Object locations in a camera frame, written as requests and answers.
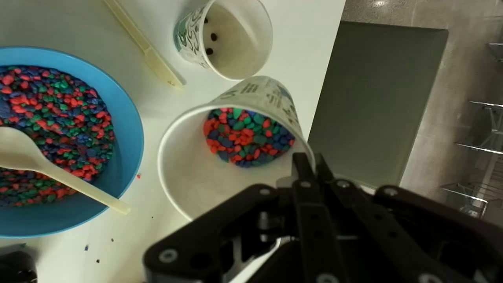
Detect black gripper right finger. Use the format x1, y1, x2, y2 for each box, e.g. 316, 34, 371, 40
312, 155, 503, 283

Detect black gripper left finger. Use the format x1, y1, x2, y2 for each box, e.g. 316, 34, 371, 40
143, 152, 338, 283

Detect colourful beads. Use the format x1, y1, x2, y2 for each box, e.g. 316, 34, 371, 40
0, 65, 116, 208
202, 108, 297, 170

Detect paper cup with beads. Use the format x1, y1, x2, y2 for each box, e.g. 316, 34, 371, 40
155, 76, 317, 224

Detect empty printed paper cup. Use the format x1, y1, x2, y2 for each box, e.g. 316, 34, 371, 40
173, 0, 275, 84

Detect blue plastic bowl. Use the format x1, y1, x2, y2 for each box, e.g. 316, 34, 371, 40
0, 46, 146, 241

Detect grey chair seat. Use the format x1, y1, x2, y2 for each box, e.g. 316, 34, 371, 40
306, 21, 449, 192

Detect white plastic spoon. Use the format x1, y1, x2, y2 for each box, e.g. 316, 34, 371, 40
0, 126, 132, 216

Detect metal wire frame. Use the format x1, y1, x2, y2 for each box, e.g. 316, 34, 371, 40
438, 40, 503, 218

